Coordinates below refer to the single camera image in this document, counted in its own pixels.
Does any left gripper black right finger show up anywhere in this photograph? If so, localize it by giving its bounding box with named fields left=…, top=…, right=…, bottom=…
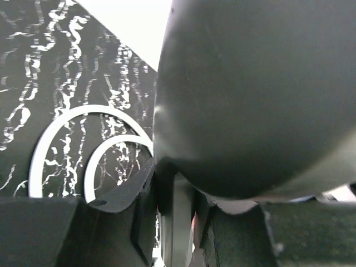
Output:
left=196, top=195, right=355, bottom=266

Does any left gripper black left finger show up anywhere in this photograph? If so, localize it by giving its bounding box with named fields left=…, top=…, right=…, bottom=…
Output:
left=1, top=160, right=156, bottom=266

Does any white shower hose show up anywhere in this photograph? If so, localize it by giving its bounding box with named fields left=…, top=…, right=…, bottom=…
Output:
left=27, top=104, right=155, bottom=204

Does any grey shower head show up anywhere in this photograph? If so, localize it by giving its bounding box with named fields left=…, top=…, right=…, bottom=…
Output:
left=152, top=0, right=356, bottom=267

